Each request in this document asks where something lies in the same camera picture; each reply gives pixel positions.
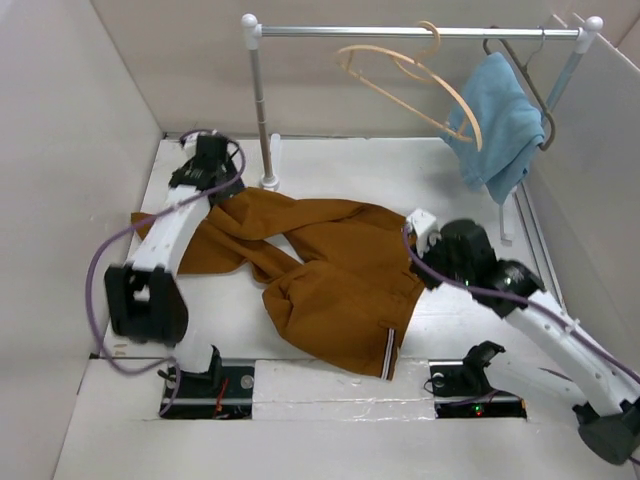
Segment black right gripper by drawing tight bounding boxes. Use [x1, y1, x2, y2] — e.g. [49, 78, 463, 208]
[407, 231, 471, 290]

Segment brown trousers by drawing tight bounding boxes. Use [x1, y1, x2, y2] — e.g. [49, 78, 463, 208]
[130, 187, 426, 382]

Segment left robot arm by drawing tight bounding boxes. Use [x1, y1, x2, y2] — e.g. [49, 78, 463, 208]
[104, 131, 244, 397]

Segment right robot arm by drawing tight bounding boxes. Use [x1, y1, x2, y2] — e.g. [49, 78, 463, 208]
[404, 210, 639, 465]

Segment beige wooden hanger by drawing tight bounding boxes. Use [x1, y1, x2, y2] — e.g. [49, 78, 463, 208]
[335, 20, 484, 152]

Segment grey hanger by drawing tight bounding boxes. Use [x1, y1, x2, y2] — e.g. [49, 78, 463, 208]
[498, 38, 556, 152]

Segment light blue towel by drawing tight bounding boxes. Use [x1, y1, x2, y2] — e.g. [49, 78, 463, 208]
[440, 52, 545, 204]

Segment white metal clothes rack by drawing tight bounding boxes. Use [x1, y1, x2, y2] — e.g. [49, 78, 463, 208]
[240, 14, 605, 246]

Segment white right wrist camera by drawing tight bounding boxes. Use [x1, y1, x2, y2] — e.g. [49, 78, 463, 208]
[406, 209, 441, 256]

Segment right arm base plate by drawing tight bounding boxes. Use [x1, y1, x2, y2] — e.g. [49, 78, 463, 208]
[423, 360, 528, 420]

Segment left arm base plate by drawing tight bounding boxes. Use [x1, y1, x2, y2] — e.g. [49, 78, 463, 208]
[157, 358, 255, 420]

